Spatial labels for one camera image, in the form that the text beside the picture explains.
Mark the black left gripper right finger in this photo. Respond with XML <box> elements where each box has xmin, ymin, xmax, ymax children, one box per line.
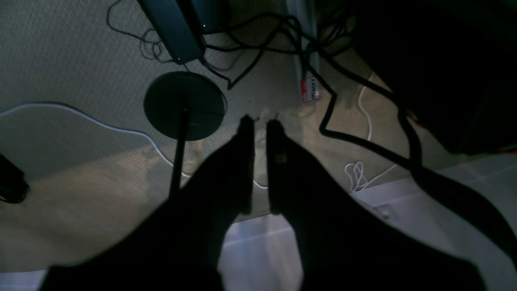
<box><xmin>266</xmin><ymin>120</ymin><xmax>486</xmax><ymax>291</ymax></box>

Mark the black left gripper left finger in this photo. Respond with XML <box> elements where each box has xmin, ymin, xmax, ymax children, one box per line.
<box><xmin>40</xmin><ymin>115</ymin><xmax>255</xmax><ymax>291</ymax></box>

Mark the round black stand base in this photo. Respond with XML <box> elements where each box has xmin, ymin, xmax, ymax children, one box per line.
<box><xmin>143</xmin><ymin>71</ymin><xmax>227</xmax><ymax>141</ymax></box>

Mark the dark power strip box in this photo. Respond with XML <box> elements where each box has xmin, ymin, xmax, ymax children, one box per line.
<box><xmin>138</xmin><ymin>0</ymin><xmax>231</xmax><ymax>65</ymax></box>

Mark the thick black cable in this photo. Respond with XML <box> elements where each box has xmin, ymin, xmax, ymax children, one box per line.
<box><xmin>202</xmin><ymin>12</ymin><xmax>517</xmax><ymax>267</ymax></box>

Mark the white cable on floor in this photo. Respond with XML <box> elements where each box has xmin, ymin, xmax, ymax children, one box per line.
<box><xmin>0</xmin><ymin>103</ymin><xmax>269</xmax><ymax>190</ymax></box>

